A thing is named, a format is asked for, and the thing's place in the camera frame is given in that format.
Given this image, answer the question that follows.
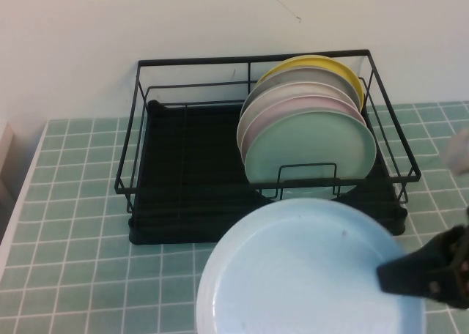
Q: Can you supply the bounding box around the white round plate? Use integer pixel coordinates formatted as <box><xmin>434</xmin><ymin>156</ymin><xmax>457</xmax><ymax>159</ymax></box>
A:
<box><xmin>239</xmin><ymin>81</ymin><xmax>358</xmax><ymax>112</ymax></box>

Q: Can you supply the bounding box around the pink round plate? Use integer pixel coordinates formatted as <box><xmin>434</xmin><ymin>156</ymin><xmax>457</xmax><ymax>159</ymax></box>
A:
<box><xmin>236</xmin><ymin>94</ymin><xmax>368</xmax><ymax>156</ymax></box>

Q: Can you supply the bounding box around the green round plate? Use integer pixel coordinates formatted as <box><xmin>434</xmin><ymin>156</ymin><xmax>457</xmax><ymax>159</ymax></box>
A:
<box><xmin>243</xmin><ymin>111</ymin><xmax>378</xmax><ymax>200</ymax></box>

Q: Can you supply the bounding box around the green checked tablecloth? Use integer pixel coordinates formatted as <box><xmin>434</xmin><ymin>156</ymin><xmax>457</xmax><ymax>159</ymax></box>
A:
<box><xmin>0</xmin><ymin>100</ymin><xmax>469</xmax><ymax>334</ymax></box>

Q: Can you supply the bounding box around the black wire dish rack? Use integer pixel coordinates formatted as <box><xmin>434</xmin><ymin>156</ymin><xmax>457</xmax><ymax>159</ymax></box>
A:
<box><xmin>128</xmin><ymin>99</ymin><xmax>409</xmax><ymax>246</ymax></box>
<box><xmin>114</xmin><ymin>48</ymin><xmax>421</xmax><ymax>218</ymax></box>

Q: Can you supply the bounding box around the light blue round plate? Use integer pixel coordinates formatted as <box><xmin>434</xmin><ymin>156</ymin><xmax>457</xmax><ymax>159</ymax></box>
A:
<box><xmin>195</xmin><ymin>197</ymin><xmax>428</xmax><ymax>334</ymax></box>

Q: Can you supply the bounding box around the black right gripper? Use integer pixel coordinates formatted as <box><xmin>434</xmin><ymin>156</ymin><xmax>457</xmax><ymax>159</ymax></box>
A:
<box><xmin>376</xmin><ymin>206</ymin><xmax>469</xmax><ymax>310</ymax></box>

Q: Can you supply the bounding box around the yellow round plate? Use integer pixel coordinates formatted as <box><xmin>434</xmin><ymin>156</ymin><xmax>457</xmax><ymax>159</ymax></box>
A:
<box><xmin>256</xmin><ymin>54</ymin><xmax>366</xmax><ymax>110</ymax></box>

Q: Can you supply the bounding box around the grey round plate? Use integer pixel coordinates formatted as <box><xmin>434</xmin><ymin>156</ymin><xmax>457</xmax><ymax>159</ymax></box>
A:
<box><xmin>248</xmin><ymin>67</ymin><xmax>362</xmax><ymax>110</ymax></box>

